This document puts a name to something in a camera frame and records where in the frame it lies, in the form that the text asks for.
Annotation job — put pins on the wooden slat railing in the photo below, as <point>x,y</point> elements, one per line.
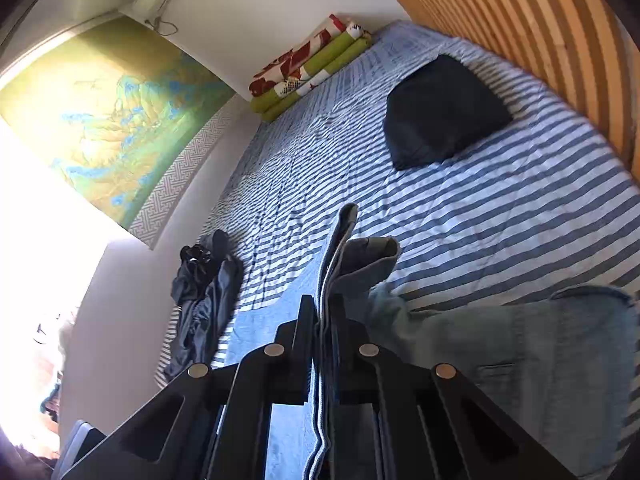
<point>550,35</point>

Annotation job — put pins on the red floral folded blanket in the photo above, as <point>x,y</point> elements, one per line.
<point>295,60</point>

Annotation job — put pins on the blue white striped bed cover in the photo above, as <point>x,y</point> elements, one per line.
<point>475,210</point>

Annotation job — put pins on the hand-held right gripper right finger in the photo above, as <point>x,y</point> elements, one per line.
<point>347,340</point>

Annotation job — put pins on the landscape wall hanging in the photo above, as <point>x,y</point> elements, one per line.
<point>115,125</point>

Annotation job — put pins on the dark grey pants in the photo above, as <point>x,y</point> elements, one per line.
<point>205,310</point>

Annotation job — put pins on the light blue denim jeans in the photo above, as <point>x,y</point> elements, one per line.
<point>525,350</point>

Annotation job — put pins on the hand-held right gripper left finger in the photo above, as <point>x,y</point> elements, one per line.
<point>300,340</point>

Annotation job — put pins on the black folded garment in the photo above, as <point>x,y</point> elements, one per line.
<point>445,110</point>

